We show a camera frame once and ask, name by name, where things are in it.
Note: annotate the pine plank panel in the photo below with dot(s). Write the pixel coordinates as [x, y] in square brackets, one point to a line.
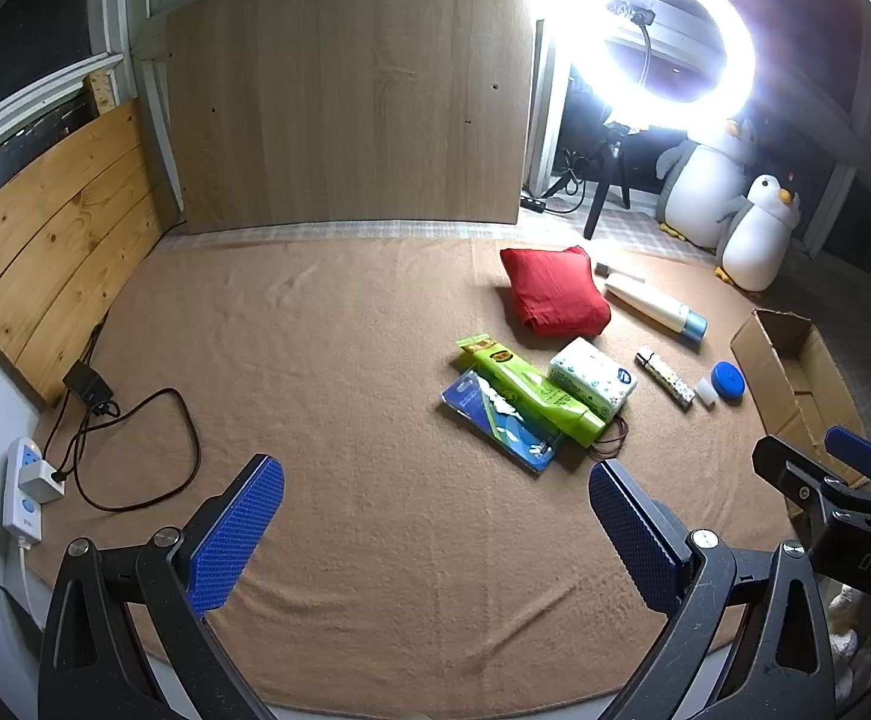
[52, 240]

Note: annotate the small chipboard piece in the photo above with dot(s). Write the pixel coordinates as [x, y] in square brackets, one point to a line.
[103, 94]

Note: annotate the green packet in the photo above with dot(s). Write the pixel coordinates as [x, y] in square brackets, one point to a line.
[533, 390]

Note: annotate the white patterned tissue pack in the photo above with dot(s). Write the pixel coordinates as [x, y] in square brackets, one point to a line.
[589, 379]

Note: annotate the blue packet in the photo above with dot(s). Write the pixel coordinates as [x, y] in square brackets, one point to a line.
[480, 420]

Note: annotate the white charger plug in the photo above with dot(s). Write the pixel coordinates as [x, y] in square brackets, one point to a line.
[37, 484]

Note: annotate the red cloth bag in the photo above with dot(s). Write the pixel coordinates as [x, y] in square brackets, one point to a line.
[555, 289]

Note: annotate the black white patterned stick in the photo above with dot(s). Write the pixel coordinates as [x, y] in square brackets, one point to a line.
[664, 379]

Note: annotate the blue round tape measure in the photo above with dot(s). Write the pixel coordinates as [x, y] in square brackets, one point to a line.
[728, 382]

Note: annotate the light wooden board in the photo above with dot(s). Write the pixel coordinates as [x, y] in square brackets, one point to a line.
[345, 105]

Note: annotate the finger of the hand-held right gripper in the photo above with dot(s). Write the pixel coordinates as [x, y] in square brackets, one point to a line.
[855, 454]
[795, 476]

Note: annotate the cardboard box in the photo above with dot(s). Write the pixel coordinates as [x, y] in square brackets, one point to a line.
[780, 382]

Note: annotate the black power strip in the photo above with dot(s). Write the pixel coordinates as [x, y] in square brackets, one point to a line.
[533, 203]

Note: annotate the pink tube with grey cap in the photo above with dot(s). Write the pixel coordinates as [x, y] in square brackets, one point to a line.
[623, 271]

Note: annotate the black power adapter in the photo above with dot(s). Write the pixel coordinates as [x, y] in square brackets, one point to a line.
[86, 382]

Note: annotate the white tube with blue cap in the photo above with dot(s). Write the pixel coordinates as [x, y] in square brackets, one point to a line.
[645, 304]

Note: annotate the small penguin plush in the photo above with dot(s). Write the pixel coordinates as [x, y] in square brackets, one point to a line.
[758, 240]

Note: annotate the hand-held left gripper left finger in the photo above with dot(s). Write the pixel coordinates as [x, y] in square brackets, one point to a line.
[240, 532]

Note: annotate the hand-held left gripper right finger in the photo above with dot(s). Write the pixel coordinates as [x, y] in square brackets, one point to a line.
[634, 525]

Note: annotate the large penguin plush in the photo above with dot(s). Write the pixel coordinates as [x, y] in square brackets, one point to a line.
[705, 187]

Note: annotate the white power strip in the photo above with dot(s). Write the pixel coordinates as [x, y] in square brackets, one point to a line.
[13, 510]

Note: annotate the small white block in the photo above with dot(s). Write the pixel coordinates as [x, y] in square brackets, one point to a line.
[705, 394]

